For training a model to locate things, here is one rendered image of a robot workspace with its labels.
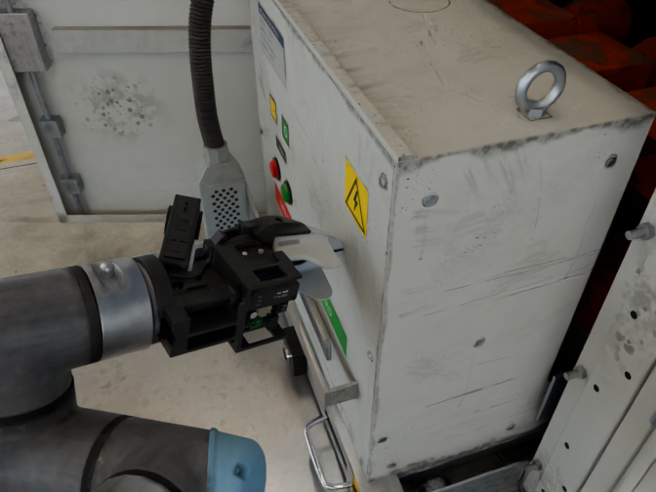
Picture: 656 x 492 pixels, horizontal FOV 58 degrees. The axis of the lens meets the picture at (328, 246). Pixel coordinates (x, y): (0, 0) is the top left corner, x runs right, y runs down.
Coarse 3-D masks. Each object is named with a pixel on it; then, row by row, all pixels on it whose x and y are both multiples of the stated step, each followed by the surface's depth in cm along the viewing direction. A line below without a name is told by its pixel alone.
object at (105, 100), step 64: (0, 0) 96; (64, 0) 96; (128, 0) 96; (0, 64) 100; (64, 64) 103; (128, 64) 103; (64, 128) 112; (128, 128) 112; (192, 128) 112; (256, 128) 112; (64, 192) 119; (128, 192) 122; (192, 192) 122; (256, 192) 122
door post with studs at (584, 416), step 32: (640, 224) 50; (640, 256) 50; (640, 288) 51; (608, 320) 56; (640, 320) 52; (608, 352) 57; (640, 352) 52; (576, 384) 63; (608, 384) 58; (576, 416) 64; (608, 416) 59; (544, 448) 72; (576, 448) 65; (544, 480) 73; (576, 480) 67
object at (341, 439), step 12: (288, 312) 96; (312, 348) 88; (312, 384) 88; (324, 408) 83; (336, 408) 80; (336, 420) 79; (336, 432) 79; (336, 444) 81; (348, 444) 76; (348, 456) 75; (360, 468) 74; (360, 480) 73; (384, 480) 73; (396, 480) 73
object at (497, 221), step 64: (320, 0) 65; (384, 0) 65; (448, 0) 65; (384, 64) 53; (448, 64) 53; (512, 64) 53; (576, 64) 53; (384, 128) 44; (448, 128) 45; (512, 128) 45; (576, 128) 45; (640, 128) 47; (448, 192) 45; (512, 192) 47; (576, 192) 50; (448, 256) 50; (512, 256) 53; (576, 256) 56; (384, 320) 53; (448, 320) 56; (512, 320) 60; (384, 384) 59; (448, 384) 63; (512, 384) 68; (384, 448) 68; (448, 448) 74
